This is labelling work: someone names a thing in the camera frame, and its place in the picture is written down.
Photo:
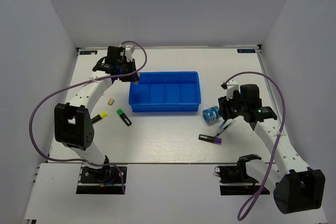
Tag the table corner label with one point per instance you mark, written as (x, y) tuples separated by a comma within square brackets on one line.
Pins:
[(246, 51), (88, 52)]

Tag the yellow capped black highlighter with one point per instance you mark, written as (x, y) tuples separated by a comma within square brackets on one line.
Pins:
[(99, 117)]

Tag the blue plastic divided tray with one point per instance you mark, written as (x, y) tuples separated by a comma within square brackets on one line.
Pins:
[(176, 91)]

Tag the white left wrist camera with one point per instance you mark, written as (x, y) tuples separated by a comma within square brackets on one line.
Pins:
[(127, 52)]

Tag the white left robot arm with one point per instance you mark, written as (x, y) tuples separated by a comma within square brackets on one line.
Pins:
[(73, 126)]

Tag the right table corner label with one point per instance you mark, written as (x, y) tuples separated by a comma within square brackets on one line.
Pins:
[(246, 51)]

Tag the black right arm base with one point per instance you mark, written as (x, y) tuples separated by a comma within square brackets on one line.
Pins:
[(242, 179)]

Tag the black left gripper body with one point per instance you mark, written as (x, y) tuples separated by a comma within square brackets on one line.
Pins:
[(126, 67)]

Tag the green ink pen refill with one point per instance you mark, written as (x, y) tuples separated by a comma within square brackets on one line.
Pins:
[(225, 127)]

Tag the blue labelled round jar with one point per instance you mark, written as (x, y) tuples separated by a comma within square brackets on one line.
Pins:
[(211, 114)]

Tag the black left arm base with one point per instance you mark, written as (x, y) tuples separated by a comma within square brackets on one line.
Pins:
[(96, 182)]

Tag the blue ink pen refill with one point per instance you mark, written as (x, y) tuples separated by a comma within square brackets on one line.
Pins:
[(220, 128)]

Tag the green capped black highlighter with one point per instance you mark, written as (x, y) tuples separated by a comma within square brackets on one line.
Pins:
[(124, 117)]

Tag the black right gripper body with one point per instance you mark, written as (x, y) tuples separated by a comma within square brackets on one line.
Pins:
[(235, 106)]

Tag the left table corner label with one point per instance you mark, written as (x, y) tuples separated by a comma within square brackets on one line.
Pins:
[(88, 52)]

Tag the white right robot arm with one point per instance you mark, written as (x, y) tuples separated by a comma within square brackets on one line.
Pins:
[(295, 186)]

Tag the purple capped black highlighter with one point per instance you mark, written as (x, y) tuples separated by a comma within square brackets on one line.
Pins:
[(210, 139)]

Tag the small tan wooden block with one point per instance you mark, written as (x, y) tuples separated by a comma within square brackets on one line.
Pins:
[(111, 101)]

